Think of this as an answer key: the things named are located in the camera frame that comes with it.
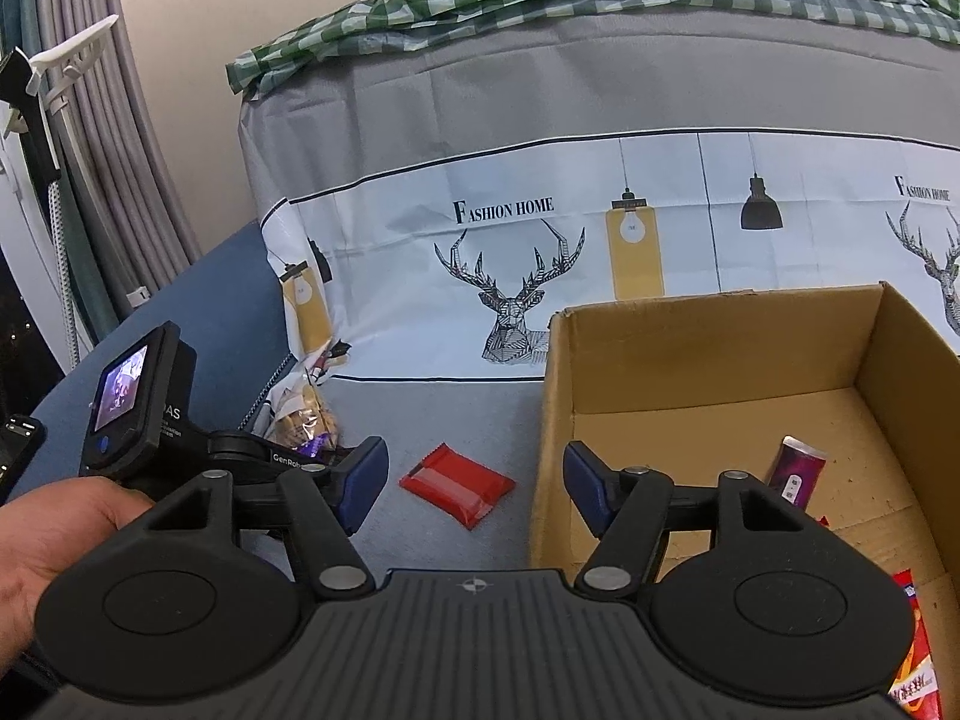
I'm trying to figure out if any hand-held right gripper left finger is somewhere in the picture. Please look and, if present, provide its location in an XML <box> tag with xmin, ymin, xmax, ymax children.
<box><xmin>146</xmin><ymin>435</ymin><xmax>391</xmax><ymax>601</ymax></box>

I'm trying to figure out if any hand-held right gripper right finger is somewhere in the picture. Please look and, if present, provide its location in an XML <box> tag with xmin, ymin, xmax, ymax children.
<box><xmin>562</xmin><ymin>441</ymin><xmax>833</xmax><ymax>605</ymax></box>

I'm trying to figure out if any pile of mixed snack packets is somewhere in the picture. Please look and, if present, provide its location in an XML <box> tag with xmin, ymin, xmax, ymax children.
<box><xmin>266</xmin><ymin>345</ymin><xmax>350</xmax><ymax>460</ymax></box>

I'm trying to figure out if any red snack packet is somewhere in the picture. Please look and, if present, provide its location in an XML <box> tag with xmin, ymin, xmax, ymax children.
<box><xmin>399</xmin><ymin>444</ymin><xmax>517</xmax><ymax>532</ymax></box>

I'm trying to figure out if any brown cardboard box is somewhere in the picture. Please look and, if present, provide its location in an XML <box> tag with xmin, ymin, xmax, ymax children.
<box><xmin>529</xmin><ymin>281</ymin><xmax>960</xmax><ymax>691</ymax></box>

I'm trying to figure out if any purple snack packet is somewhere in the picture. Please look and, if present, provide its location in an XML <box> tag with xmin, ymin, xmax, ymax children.
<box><xmin>765</xmin><ymin>435</ymin><xmax>828</xmax><ymax>511</ymax></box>

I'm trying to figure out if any red chips packet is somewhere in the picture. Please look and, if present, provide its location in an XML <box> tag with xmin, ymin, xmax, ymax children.
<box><xmin>885</xmin><ymin>568</ymin><xmax>942</xmax><ymax>720</ymax></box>

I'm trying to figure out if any person's left hand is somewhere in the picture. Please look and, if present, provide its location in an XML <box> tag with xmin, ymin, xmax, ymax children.
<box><xmin>0</xmin><ymin>476</ymin><xmax>155</xmax><ymax>646</ymax></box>

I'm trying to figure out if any blue sofa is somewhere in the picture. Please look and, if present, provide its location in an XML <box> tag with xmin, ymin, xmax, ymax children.
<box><xmin>30</xmin><ymin>219</ymin><xmax>301</xmax><ymax>481</ymax></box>

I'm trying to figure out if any black plastic device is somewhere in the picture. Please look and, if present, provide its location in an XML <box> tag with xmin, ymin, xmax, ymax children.
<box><xmin>0</xmin><ymin>412</ymin><xmax>47</xmax><ymax>500</ymax></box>

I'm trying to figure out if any grey curtain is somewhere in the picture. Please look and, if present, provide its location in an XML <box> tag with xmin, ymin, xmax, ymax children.
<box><xmin>0</xmin><ymin>0</ymin><xmax>202</xmax><ymax>368</ymax></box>

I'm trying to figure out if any white plastic hanger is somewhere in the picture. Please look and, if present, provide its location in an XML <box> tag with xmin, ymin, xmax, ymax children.
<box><xmin>6</xmin><ymin>15</ymin><xmax>121</xmax><ymax>140</ymax></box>

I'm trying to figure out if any grey printed sofa cover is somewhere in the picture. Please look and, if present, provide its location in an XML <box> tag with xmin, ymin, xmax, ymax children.
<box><xmin>238</xmin><ymin>11</ymin><xmax>960</xmax><ymax>593</ymax></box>

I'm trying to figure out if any black and white braided cable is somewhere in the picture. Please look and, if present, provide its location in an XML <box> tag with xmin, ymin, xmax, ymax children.
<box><xmin>46</xmin><ymin>178</ymin><xmax>82</xmax><ymax>370</ymax></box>

